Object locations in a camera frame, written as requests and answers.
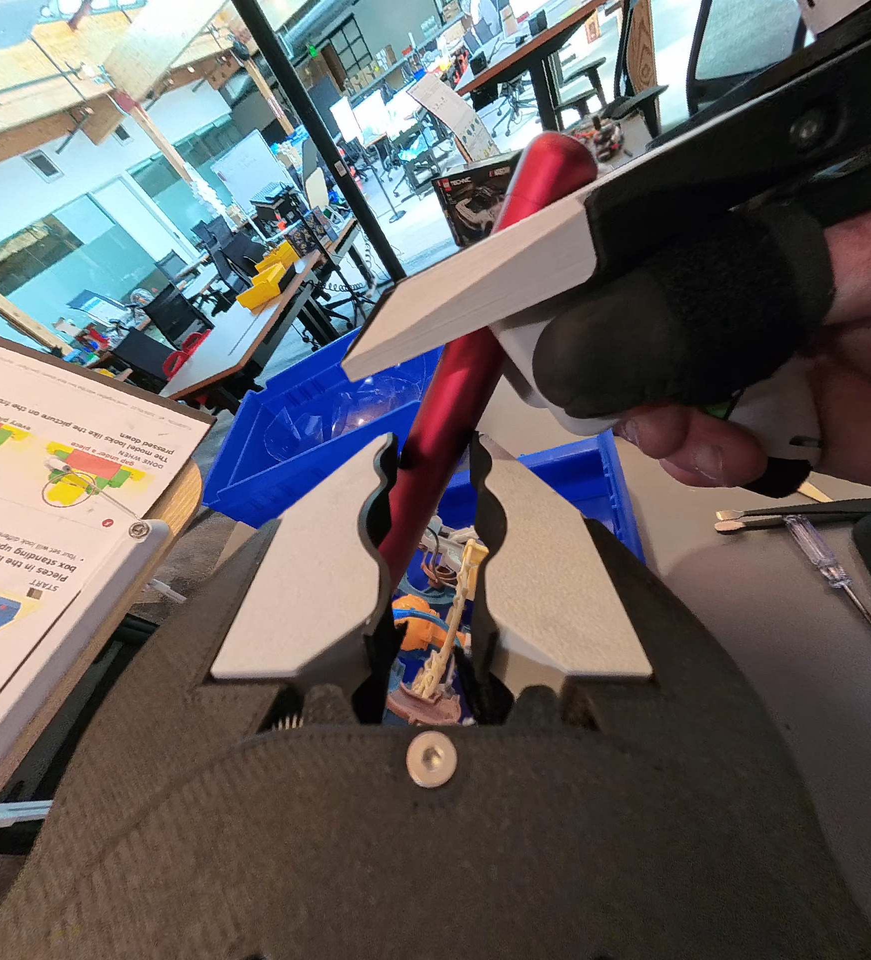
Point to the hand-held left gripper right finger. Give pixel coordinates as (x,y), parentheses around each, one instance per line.
(570,600)

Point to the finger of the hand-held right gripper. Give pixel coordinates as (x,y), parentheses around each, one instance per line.
(480,292)

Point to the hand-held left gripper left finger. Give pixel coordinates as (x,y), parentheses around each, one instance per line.
(300,600)

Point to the red electric screwdriver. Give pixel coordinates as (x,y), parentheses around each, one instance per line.
(454,405)

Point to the clear ball maze puzzle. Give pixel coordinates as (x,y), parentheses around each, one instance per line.
(413,637)

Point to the blue plastic bin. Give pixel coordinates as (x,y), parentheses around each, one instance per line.
(570,480)
(240,480)

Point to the black toy set box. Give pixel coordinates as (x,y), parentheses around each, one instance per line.
(473,199)

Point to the black mesh office chair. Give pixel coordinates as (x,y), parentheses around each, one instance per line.
(735,37)

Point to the pile of toy parts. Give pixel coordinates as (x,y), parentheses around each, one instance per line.
(602,136)

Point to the clear plastic dome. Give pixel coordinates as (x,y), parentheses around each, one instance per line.
(345,412)

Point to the background document stand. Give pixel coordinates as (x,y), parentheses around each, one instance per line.
(447,105)

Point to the white document stand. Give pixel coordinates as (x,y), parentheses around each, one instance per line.
(105,570)

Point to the yellow plastic bin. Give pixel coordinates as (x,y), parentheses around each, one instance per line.
(274,276)
(279,255)
(255,298)

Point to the black metal pole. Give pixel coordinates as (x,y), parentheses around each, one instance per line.
(315,127)

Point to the white desk wooden edge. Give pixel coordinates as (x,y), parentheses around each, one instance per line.
(240,337)

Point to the black tweezers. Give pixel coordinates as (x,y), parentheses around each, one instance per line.
(818,510)

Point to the white whiteboard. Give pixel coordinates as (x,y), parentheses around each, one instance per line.
(248,169)

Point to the steel scissors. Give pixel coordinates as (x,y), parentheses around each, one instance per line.
(814,491)

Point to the instruction sheet board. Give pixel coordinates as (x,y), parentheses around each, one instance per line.
(30,450)

